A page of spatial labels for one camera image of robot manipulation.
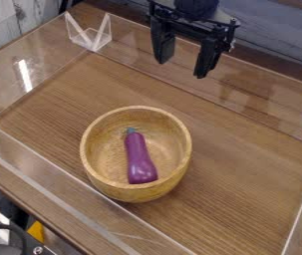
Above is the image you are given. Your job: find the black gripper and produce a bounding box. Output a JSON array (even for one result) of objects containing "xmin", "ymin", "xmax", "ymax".
[{"xmin": 149, "ymin": 0, "xmax": 240, "ymax": 79}]

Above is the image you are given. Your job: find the purple toy eggplant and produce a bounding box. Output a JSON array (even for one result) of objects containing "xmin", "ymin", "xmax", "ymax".
[{"xmin": 125, "ymin": 127, "xmax": 158, "ymax": 184}]

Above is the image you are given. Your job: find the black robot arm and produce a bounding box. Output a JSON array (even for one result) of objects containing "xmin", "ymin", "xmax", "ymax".
[{"xmin": 149, "ymin": 0, "xmax": 240, "ymax": 79}]

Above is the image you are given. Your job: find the brown wooden bowl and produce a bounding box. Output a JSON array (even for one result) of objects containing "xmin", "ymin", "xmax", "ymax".
[{"xmin": 81, "ymin": 106, "xmax": 192, "ymax": 203}]

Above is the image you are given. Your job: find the yellow black equipment under table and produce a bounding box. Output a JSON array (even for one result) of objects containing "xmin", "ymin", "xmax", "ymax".
[{"xmin": 0, "ymin": 198, "xmax": 58, "ymax": 255}]

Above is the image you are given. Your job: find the clear acrylic corner bracket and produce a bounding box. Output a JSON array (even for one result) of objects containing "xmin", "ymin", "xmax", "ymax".
[{"xmin": 64, "ymin": 13, "xmax": 113, "ymax": 52}]

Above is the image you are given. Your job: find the clear acrylic barrier wall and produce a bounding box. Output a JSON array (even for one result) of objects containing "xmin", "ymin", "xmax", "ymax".
[{"xmin": 0, "ymin": 5, "xmax": 302, "ymax": 255}]

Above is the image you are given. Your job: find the black cable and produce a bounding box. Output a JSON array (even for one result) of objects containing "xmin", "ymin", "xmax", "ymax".
[{"xmin": 0, "ymin": 223, "xmax": 28, "ymax": 255}]

